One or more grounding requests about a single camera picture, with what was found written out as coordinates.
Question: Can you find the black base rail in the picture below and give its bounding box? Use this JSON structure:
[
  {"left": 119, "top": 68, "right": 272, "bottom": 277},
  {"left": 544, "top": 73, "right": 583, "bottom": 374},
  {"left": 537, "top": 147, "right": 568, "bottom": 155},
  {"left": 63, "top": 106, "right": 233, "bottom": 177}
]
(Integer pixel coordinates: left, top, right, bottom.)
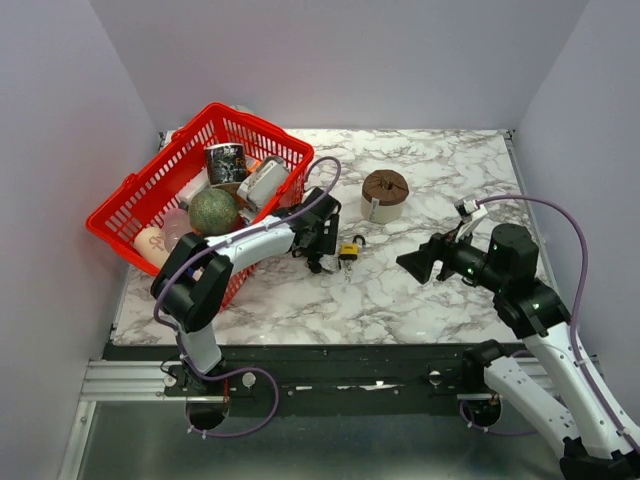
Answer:
[{"left": 149, "top": 339, "right": 521, "bottom": 419}]

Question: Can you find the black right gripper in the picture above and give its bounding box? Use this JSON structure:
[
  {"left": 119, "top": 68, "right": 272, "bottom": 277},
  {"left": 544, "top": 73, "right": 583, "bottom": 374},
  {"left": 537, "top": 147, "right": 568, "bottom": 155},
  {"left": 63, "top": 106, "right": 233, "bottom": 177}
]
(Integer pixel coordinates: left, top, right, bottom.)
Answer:
[{"left": 396, "top": 219, "right": 507, "bottom": 292}]

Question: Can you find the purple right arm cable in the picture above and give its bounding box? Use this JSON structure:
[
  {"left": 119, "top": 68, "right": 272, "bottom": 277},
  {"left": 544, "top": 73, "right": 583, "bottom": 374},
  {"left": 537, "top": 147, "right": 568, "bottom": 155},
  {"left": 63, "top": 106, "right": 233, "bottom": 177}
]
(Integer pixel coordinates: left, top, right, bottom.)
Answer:
[{"left": 477, "top": 194, "right": 640, "bottom": 437}]

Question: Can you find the yellow Opel padlock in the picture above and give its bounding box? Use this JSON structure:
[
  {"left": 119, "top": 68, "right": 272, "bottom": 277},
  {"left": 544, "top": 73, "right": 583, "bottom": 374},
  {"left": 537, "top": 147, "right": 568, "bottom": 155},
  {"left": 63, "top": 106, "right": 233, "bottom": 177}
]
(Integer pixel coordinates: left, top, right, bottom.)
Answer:
[{"left": 338, "top": 235, "right": 366, "bottom": 261}]

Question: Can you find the dark printed can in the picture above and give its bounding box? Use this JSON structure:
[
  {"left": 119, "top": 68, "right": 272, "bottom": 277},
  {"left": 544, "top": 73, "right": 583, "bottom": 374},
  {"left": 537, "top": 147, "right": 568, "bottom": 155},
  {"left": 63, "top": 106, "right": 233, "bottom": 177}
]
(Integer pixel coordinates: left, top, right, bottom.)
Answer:
[{"left": 204, "top": 142, "right": 249, "bottom": 185}]

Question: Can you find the white small box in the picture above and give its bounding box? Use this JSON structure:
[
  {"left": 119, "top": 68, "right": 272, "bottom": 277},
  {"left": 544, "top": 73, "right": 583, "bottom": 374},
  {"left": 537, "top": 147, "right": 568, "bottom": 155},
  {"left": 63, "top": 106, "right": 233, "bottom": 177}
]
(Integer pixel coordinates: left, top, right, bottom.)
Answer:
[{"left": 177, "top": 168, "right": 210, "bottom": 204}]

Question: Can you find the silver key bunch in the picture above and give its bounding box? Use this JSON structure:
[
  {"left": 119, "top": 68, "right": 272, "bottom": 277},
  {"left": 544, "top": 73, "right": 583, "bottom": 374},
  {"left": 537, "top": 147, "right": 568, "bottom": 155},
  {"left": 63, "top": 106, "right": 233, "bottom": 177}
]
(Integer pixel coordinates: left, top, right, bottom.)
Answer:
[{"left": 341, "top": 260, "right": 355, "bottom": 281}]

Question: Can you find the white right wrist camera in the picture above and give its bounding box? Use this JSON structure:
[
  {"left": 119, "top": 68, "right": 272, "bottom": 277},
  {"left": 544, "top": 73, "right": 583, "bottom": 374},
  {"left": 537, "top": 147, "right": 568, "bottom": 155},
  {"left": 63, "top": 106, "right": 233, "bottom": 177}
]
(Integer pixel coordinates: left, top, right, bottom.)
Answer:
[{"left": 454, "top": 198, "right": 488, "bottom": 242}]

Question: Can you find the green glitter ball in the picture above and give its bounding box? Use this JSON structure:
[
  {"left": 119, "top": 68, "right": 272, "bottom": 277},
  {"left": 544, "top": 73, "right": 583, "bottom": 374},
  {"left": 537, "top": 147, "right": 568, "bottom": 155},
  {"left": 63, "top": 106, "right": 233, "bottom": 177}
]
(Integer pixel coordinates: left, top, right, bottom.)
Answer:
[{"left": 188, "top": 187, "right": 239, "bottom": 236}]

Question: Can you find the black Kaijing padlock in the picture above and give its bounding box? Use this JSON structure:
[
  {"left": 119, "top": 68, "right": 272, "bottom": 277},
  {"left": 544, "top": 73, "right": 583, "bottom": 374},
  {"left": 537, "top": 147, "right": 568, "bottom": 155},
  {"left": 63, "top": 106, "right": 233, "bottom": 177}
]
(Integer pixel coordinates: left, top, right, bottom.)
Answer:
[{"left": 306, "top": 253, "right": 334, "bottom": 274}]

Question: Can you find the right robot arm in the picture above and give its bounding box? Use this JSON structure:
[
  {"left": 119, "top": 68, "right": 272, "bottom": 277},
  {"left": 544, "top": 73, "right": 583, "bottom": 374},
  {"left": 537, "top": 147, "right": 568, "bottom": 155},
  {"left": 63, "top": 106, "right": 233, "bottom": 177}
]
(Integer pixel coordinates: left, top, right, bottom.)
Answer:
[{"left": 396, "top": 224, "right": 639, "bottom": 479}]

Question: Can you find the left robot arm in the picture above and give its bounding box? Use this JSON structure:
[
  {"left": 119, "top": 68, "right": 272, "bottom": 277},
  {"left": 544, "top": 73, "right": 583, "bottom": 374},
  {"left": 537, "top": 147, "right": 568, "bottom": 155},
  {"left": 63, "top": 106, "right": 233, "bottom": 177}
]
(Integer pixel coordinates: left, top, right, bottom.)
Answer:
[{"left": 151, "top": 187, "right": 341, "bottom": 395}]

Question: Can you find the red plastic basket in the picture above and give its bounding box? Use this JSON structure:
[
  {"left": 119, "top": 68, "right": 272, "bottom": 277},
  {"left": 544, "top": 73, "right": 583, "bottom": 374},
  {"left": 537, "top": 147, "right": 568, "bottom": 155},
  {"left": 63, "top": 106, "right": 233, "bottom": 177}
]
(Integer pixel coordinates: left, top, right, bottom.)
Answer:
[{"left": 85, "top": 102, "right": 316, "bottom": 314}]

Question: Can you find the silver grey can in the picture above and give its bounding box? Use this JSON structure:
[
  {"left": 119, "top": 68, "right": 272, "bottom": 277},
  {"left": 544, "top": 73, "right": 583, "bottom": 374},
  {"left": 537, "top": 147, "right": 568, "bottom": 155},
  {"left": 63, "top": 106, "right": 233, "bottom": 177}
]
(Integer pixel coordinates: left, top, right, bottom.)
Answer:
[{"left": 237, "top": 156, "right": 290, "bottom": 210}]

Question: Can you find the brown wrapped paper roll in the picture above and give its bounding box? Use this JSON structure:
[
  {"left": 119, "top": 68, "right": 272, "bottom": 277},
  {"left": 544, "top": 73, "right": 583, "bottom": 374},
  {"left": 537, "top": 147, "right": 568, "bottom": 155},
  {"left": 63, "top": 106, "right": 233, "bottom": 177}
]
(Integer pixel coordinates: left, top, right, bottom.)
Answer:
[{"left": 361, "top": 169, "right": 409, "bottom": 224}]

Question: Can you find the clear plastic bottle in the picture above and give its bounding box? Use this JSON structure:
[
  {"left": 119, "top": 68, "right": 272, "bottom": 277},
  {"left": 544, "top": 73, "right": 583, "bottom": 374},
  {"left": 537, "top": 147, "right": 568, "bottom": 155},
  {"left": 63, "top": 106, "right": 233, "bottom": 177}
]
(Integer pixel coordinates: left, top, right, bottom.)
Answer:
[{"left": 162, "top": 208, "right": 193, "bottom": 252}]

